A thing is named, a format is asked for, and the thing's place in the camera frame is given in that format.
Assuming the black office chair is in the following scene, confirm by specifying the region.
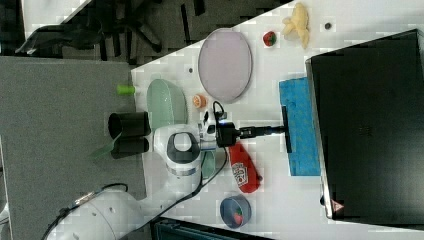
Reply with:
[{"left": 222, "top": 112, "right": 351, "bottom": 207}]
[{"left": 16, "top": 0, "right": 162, "bottom": 61}]

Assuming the dark blue metal frame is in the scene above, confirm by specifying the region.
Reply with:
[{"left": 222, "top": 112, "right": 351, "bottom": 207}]
[{"left": 150, "top": 217, "right": 271, "bottom": 240}]

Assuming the green perforated colander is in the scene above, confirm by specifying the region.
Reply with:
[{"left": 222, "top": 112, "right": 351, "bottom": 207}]
[{"left": 147, "top": 79, "right": 188, "bottom": 130}]

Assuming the blue small bowl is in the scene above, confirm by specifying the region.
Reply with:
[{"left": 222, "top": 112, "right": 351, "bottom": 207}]
[{"left": 220, "top": 195, "right": 252, "bottom": 229}]

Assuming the green cylinder object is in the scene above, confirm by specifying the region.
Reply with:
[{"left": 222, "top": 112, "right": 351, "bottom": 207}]
[{"left": 117, "top": 85, "right": 136, "bottom": 95}]

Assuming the red strawberry toy in bowl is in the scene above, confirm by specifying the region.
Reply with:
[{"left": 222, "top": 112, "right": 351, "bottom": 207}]
[{"left": 233, "top": 210, "right": 243, "bottom": 225}]

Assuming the red ketchup bottle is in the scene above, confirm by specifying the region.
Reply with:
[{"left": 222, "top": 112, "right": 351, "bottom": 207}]
[{"left": 229, "top": 142, "right": 261, "bottom": 194}]

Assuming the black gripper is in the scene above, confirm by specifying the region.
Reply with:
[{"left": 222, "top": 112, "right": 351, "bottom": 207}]
[{"left": 216, "top": 122, "right": 284, "bottom": 147}]

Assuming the lilac round plate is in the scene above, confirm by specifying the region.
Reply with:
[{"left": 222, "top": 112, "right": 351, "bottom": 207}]
[{"left": 198, "top": 28, "right": 252, "bottom": 103}]

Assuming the small red strawberry toy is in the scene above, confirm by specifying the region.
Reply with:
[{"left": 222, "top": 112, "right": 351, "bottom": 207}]
[{"left": 263, "top": 31, "right": 277, "bottom": 47}]

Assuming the orange slice toy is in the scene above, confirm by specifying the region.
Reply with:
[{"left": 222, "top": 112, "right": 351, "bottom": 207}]
[{"left": 192, "top": 94, "right": 207, "bottom": 109}]

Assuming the green slotted spatula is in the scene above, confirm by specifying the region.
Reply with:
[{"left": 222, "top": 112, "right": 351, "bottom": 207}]
[{"left": 89, "top": 134, "right": 121, "bottom": 159}]

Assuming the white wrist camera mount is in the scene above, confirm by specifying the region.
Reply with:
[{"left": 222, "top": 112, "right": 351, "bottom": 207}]
[{"left": 199, "top": 109, "right": 217, "bottom": 150}]

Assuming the peeled banana toy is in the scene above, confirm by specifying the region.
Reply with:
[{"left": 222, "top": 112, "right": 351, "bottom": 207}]
[{"left": 282, "top": 2, "right": 309, "bottom": 49}]

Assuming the black cable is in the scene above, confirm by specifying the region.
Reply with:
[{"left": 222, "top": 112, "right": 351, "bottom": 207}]
[{"left": 39, "top": 101, "right": 231, "bottom": 240}]

